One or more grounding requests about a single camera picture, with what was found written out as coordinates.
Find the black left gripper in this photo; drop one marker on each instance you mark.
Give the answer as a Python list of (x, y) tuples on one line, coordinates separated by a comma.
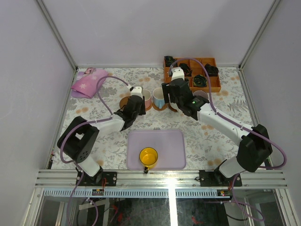
[(138, 106)]

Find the dark rolled sock orange dots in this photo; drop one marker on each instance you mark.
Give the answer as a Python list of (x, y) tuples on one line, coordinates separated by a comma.
[(186, 69)]

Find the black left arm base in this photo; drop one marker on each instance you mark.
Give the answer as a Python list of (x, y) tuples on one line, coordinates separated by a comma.
[(101, 178)]

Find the pink mug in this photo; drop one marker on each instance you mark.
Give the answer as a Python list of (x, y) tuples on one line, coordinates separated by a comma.
[(147, 97)]

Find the dark rolled sock back-left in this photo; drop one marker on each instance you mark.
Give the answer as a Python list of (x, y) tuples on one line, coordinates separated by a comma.
[(169, 60)]

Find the large dark wooden saucer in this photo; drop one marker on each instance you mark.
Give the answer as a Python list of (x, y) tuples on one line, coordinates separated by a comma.
[(123, 104)]

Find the purple mug black handle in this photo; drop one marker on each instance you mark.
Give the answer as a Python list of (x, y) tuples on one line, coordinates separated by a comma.
[(201, 93)]

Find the dark rolled sock green-yellow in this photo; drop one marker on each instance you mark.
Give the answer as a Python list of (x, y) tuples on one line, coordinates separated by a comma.
[(199, 81)]

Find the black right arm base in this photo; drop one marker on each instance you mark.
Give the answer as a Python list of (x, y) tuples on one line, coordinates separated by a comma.
[(214, 178)]

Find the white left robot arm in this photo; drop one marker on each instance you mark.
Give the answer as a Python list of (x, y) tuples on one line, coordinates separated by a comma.
[(78, 139)]

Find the yellow mug black handle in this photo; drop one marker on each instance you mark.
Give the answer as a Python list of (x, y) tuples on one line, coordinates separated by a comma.
[(148, 158)]

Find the lilac plastic tray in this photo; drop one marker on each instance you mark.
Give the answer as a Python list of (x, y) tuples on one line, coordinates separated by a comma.
[(169, 145)]

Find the pink folded cloth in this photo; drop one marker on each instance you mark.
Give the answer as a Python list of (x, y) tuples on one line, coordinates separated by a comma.
[(85, 86)]

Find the light blue mug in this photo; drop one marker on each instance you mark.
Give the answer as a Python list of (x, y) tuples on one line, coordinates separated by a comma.
[(158, 97)]

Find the wooden compartment box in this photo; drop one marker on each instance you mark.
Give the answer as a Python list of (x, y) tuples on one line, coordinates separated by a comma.
[(196, 69)]

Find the dark rolled sock right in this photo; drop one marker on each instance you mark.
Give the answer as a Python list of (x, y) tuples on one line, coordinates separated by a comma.
[(211, 70)]

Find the blue slotted cable duct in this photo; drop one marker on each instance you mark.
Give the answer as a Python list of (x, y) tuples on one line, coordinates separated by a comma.
[(134, 193)]

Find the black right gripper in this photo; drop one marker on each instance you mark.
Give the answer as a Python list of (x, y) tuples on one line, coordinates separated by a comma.
[(167, 89)]

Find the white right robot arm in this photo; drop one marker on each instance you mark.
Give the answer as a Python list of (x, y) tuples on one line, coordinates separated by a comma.
[(252, 142)]

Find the aluminium frame rail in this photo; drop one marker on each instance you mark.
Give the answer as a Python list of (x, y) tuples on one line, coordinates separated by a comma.
[(261, 179)]

